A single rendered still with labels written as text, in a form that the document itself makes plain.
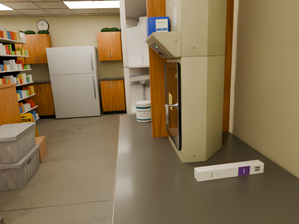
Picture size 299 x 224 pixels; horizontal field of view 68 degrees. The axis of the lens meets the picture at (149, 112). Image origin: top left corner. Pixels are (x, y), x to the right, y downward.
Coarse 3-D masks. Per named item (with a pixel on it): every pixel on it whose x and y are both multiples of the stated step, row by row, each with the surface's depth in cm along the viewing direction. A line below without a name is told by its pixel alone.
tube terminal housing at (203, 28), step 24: (168, 0) 106; (192, 0) 85; (216, 0) 92; (192, 24) 87; (216, 24) 94; (192, 48) 89; (216, 48) 97; (192, 72) 92; (216, 72) 100; (192, 96) 94; (216, 96) 103; (192, 120) 96; (216, 120) 106; (192, 144) 99; (216, 144) 110
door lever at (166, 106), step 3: (165, 105) 98; (168, 105) 98; (171, 105) 99; (174, 105) 99; (165, 108) 99; (168, 108) 99; (165, 111) 100; (168, 111) 99; (165, 114) 100; (168, 114) 99; (168, 117) 99; (168, 120) 100; (168, 123) 100
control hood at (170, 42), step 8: (160, 32) 87; (168, 32) 87; (176, 32) 87; (152, 40) 97; (160, 40) 87; (168, 40) 88; (176, 40) 88; (152, 48) 118; (168, 48) 88; (176, 48) 89; (168, 56) 100; (176, 56) 90
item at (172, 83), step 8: (168, 64) 111; (176, 64) 93; (168, 72) 112; (176, 72) 94; (168, 80) 114; (176, 80) 95; (168, 88) 115; (176, 88) 96; (168, 96) 117; (176, 96) 98; (176, 112) 100; (176, 120) 101; (168, 128) 123; (176, 128) 102; (176, 136) 103; (176, 144) 104
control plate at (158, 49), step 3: (150, 45) 113; (153, 45) 106; (156, 45) 99; (153, 48) 114; (156, 48) 107; (159, 48) 100; (156, 51) 114; (159, 51) 106; (162, 51) 100; (162, 54) 107; (165, 54) 101
